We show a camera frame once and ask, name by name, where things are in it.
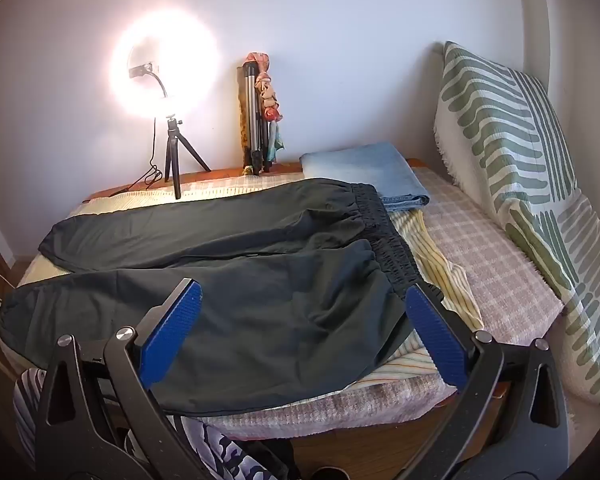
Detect black cable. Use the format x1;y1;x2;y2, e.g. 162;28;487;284
109;117;163;197

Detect dark green pants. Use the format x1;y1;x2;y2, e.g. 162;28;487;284
0;178;443;416

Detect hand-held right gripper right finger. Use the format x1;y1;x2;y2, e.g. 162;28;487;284
404;282;573;480

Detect pink checked blanket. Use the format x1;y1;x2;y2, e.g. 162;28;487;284
200;165;566;441

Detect ring light on small tripod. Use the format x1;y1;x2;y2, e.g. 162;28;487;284
105;7;223;200

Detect brown wooden board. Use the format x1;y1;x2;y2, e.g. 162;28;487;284
237;65;249;171

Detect yellow striped cloth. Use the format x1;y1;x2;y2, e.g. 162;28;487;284
65;175;483;406

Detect folded light blue jeans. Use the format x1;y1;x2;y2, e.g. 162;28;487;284
299;142;431;212

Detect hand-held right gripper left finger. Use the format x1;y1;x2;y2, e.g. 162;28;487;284
32;277;216;480

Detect green patterned white pillow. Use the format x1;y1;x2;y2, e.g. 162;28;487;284
434;40;600;406

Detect wooden bed frame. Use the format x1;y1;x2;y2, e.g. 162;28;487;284
80;159;512;480

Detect folded silver tripod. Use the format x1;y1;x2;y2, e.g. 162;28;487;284
242;62;273;173

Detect folded tripod with scarf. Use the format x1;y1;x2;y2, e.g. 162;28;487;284
247;51;287;163

